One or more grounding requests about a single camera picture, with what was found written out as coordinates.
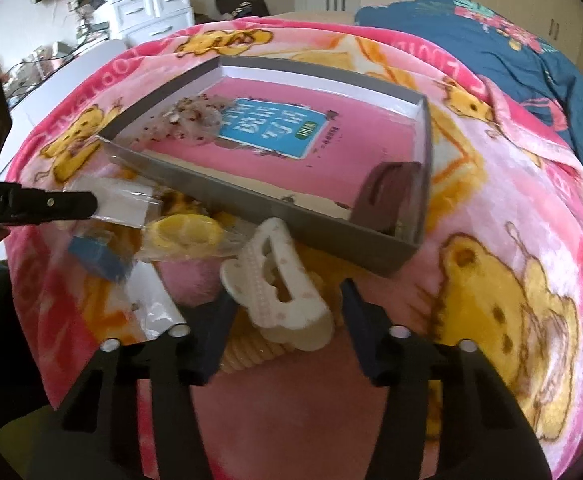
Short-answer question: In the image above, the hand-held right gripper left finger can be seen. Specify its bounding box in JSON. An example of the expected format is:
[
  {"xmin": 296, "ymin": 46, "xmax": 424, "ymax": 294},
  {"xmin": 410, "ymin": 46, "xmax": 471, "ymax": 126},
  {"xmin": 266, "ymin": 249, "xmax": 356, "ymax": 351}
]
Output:
[{"xmin": 26, "ymin": 292, "xmax": 240, "ymax": 480}]

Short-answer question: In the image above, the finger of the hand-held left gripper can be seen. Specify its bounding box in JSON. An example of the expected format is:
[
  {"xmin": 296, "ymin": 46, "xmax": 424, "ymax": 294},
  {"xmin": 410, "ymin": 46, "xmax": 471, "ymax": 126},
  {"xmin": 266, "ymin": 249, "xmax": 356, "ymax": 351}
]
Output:
[{"xmin": 14, "ymin": 187, "xmax": 99, "ymax": 226}]

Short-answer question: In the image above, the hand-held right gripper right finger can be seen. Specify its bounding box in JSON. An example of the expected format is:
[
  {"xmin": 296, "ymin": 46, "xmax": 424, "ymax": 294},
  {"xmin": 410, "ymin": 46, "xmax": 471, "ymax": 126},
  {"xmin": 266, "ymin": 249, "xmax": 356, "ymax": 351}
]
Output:
[{"xmin": 340, "ymin": 277, "xmax": 555, "ymax": 480}]

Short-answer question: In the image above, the yellow spiral hair tie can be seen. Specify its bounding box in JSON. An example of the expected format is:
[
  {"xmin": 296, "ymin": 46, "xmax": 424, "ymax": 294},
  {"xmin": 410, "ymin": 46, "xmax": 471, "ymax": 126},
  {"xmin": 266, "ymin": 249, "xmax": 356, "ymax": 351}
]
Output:
[{"xmin": 219, "ymin": 317, "xmax": 295, "ymax": 373}]

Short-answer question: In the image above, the clear plastic bag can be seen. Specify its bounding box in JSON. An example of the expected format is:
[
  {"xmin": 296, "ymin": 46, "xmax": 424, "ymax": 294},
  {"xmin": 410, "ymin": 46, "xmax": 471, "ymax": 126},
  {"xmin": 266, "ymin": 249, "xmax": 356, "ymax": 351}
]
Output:
[{"xmin": 66, "ymin": 177, "xmax": 166, "ymax": 227}]

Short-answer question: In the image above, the white hair claw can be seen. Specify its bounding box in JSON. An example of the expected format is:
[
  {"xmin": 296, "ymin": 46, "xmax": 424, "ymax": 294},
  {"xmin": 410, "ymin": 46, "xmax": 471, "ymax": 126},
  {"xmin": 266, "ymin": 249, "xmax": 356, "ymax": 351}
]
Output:
[{"xmin": 220, "ymin": 217, "xmax": 335, "ymax": 353}]

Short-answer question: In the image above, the yellow bangle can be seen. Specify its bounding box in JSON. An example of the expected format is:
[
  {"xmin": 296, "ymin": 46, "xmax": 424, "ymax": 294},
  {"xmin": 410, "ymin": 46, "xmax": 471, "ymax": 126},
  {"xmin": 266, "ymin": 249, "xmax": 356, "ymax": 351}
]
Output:
[{"xmin": 140, "ymin": 211, "xmax": 226, "ymax": 262}]

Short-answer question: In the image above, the grey cardboard box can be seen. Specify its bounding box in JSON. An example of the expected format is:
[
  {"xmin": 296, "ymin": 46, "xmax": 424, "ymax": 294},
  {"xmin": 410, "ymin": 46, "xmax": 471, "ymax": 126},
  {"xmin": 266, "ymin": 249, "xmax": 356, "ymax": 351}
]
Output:
[{"xmin": 99, "ymin": 55, "xmax": 432, "ymax": 278}]

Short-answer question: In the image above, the pile of desk clutter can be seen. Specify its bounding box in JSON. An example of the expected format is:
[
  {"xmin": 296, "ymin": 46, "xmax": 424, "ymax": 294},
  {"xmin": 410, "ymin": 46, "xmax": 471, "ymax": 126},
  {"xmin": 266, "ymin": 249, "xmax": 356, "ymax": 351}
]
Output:
[{"xmin": 0, "ymin": 0, "xmax": 113, "ymax": 107}]

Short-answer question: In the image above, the white desk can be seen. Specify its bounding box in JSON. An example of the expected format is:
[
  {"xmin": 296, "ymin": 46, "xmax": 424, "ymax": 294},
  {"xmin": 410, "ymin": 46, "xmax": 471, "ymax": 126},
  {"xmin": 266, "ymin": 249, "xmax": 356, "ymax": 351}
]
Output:
[{"xmin": 6, "ymin": 39, "xmax": 133, "ymax": 173}]

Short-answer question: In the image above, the brown hair claw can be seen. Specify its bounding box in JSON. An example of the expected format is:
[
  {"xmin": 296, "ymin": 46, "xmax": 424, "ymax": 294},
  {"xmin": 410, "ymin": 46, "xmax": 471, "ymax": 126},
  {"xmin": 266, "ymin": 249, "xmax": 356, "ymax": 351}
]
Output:
[{"xmin": 354, "ymin": 160, "xmax": 422, "ymax": 235}]

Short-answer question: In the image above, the pink bear printed blanket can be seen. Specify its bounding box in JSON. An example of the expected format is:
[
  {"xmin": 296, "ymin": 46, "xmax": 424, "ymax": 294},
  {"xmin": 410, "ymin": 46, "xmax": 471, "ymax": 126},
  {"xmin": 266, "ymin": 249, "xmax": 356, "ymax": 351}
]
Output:
[{"xmin": 4, "ymin": 15, "xmax": 583, "ymax": 480}]

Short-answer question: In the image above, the white drawer cabinet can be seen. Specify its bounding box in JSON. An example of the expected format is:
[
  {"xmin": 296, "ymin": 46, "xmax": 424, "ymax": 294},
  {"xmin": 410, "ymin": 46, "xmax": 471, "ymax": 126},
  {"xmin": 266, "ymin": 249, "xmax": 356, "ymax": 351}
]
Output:
[{"xmin": 103, "ymin": 0, "xmax": 197, "ymax": 49}]

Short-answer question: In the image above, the black bag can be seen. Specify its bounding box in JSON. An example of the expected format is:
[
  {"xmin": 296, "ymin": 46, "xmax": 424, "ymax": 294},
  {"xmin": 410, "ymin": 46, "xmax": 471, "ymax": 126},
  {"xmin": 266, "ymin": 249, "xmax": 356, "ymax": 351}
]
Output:
[{"xmin": 214, "ymin": 0, "xmax": 272, "ymax": 21}]

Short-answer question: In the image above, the blue floral quilt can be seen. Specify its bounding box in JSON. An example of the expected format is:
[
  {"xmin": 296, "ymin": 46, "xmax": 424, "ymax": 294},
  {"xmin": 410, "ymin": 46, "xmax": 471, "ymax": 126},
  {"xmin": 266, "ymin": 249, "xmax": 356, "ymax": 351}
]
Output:
[{"xmin": 354, "ymin": 0, "xmax": 583, "ymax": 161}]

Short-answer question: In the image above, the beaded bracelet in clear bag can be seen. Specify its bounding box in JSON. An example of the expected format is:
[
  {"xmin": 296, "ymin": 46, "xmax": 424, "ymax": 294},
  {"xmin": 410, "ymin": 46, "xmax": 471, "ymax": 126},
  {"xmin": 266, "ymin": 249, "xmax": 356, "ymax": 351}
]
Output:
[{"xmin": 142, "ymin": 94, "xmax": 223, "ymax": 147}]

